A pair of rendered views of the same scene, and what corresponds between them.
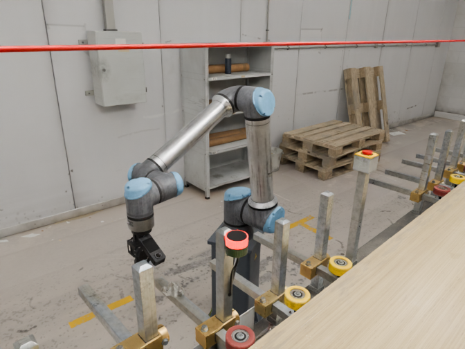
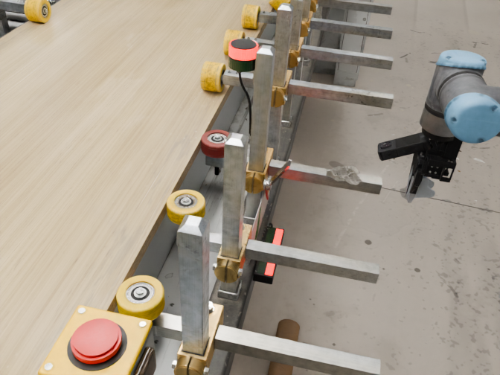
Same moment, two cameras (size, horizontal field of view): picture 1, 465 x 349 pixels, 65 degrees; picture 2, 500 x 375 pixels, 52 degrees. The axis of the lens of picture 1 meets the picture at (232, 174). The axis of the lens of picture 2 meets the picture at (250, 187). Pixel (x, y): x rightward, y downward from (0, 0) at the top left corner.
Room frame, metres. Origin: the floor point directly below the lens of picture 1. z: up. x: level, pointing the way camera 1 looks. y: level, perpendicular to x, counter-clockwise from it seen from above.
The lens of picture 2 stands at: (1.64, -0.59, 1.59)
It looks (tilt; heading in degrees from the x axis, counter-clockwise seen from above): 38 degrees down; 143
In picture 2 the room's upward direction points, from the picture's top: 4 degrees clockwise
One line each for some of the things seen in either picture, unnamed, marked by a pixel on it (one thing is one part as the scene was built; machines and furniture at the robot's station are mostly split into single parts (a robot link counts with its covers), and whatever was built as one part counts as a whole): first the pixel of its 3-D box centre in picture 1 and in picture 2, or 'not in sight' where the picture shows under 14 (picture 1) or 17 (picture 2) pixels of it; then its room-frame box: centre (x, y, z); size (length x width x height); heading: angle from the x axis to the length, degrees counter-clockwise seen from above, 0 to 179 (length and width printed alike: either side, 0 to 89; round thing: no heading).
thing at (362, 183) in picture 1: (356, 219); not in sight; (1.38, -0.54, 0.93); 0.05 x 0.05 x 0.45; 43
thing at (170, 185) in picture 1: (163, 186); (475, 108); (1.21, 0.25, 1.14); 0.12 x 0.12 x 0.09; 50
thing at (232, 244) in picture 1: (236, 239); (243, 49); (0.82, -0.01, 1.16); 0.06 x 0.06 x 0.02
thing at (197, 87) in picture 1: (228, 118); not in sight; (3.94, 0.06, 0.78); 0.90 x 0.45 x 1.55; 129
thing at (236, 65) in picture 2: (236, 247); (242, 60); (0.82, -0.01, 1.14); 0.06 x 0.06 x 0.02
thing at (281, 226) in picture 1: (278, 280); (232, 236); (1.03, -0.16, 0.87); 0.04 x 0.04 x 0.48; 43
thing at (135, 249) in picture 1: (141, 241); (435, 151); (1.12, 0.32, 0.97); 0.09 x 0.08 x 0.12; 43
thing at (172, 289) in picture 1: (173, 287); (345, 170); (0.98, 0.19, 0.87); 0.09 x 0.07 x 0.02; 43
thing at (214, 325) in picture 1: (219, 327); (257, 169); (0.84, 0.03, 0.85); 0.14 x 0.06 x 0.05; 133
